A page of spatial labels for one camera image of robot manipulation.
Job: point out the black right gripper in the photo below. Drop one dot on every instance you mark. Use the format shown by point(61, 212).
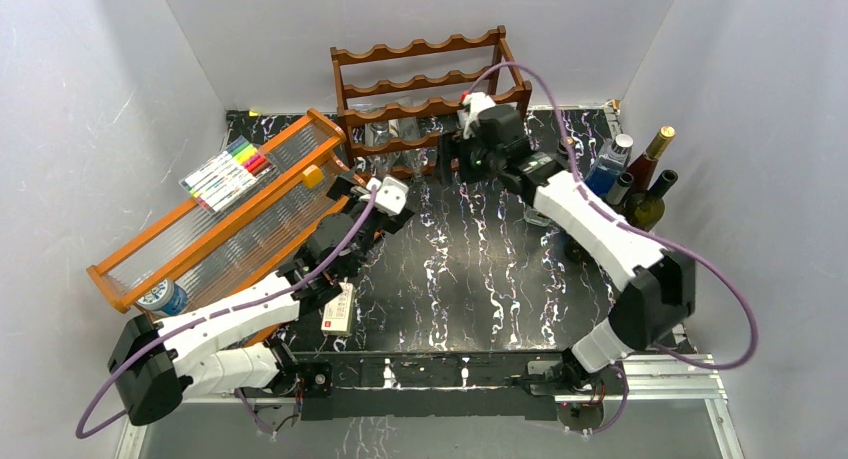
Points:
point(451, 146)

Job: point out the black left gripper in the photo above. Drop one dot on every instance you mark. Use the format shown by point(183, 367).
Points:
point(389, 226)

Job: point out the clear bottle without cap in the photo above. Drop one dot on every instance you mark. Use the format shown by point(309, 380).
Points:
point(417, 158)

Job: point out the blue square bottle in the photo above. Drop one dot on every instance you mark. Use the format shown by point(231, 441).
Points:
point(610, 162)

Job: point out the green bottle with tan label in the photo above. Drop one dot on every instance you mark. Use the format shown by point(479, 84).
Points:
point(616, 195)

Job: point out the dark red gold-capped bottle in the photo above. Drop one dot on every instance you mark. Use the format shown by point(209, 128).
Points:
point(643, 167)

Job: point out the green bottle with white label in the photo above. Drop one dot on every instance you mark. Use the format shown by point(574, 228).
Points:
point(644, 210)

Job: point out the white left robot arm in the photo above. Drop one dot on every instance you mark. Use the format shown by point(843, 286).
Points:
point(157, 364)

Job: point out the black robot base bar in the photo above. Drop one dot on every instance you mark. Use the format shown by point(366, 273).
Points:
point(531, 384)

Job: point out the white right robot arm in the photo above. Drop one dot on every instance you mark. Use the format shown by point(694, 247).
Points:
point(656, 285)

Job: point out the brown wooden wine rack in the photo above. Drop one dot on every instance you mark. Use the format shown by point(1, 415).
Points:
point(351, 119)

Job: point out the clear bottle with gold cap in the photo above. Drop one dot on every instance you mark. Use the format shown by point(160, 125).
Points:
point(381, 134)

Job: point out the yellow block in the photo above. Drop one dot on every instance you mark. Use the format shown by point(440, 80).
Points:
point(312, 176)

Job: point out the white box with red label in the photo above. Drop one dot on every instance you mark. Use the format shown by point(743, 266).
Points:
point(338, 314)

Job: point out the orange wooden tiered shelf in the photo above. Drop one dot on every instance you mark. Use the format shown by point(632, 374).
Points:
point(212, 255)

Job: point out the colour marker pen pack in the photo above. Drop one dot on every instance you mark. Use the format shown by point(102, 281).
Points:
point(226, 177)

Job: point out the blue white tape roll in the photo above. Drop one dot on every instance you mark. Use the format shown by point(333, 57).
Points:
point(165, 299)

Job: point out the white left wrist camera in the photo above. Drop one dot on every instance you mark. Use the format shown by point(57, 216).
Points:
point(390, 196)

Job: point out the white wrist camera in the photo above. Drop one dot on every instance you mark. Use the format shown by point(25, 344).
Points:
point(390, 196)
point(472, 104)

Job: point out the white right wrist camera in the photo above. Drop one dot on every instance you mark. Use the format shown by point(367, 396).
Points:
point(472, 104)

